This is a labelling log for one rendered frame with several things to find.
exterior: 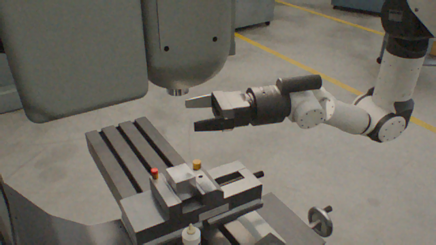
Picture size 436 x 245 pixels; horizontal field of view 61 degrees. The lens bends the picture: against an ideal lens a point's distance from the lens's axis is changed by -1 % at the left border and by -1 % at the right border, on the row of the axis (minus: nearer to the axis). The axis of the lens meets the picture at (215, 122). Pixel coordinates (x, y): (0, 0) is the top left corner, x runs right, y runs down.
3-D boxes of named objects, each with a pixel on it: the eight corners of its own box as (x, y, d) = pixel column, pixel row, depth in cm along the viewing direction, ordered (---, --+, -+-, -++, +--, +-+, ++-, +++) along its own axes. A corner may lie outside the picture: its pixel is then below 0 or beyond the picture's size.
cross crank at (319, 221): (315, 218, 145) (319, 195, 139) (338, 239, 136) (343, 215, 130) (283, 235, 138) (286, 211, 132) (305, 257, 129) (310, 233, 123)
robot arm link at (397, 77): (381, 110, 107) (402, 37, 94) (413, 136, 97) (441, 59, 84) (347, 118, 105) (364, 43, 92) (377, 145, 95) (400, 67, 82)
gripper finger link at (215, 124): (193, 119, 77) (223, 115, 78) (193, 132, 78) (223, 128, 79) (195, 122, 75) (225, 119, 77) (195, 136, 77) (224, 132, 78)
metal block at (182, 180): (186, 181, 96) (185, 162, 93) (196, 195, 92) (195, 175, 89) (167, 188, 94) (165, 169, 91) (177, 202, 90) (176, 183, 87)
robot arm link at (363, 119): (312, 113, 97) (360, 129, 107) (334, 136, 89) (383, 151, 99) (336, 78, 93) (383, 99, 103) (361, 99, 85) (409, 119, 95)
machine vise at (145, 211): (236, 175, 111) (236, 145, 106) (264, 206, 100) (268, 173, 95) (120, 216, 97) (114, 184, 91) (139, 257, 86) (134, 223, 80)
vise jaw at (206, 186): (201, 171, 102) (201, 159, 100) (224, 198, 93) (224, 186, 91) (181, 177, 99) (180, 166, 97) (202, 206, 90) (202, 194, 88)
